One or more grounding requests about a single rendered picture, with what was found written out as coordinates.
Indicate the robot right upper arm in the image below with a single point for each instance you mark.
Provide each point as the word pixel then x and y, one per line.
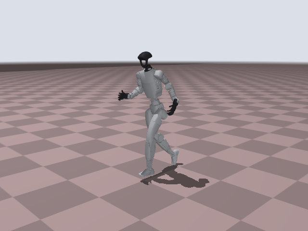
pixel 139 88

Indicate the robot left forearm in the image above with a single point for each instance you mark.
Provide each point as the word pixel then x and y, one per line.
pixel 172 94

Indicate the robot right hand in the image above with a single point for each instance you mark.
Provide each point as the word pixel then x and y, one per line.
pixel 123 95

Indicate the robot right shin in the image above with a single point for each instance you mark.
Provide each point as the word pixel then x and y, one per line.
pixel 165 146

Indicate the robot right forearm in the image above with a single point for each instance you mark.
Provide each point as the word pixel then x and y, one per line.
pixel 133 94

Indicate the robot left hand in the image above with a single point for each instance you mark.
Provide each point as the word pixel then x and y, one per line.
pixel 171 111

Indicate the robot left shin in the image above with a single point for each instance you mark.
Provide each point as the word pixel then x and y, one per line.
pixel 149 153

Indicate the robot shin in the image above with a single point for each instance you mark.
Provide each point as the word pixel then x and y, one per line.
pixel 149 153
pixel 165 146

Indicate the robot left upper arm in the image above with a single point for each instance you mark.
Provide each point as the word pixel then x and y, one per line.
pixel 161 76

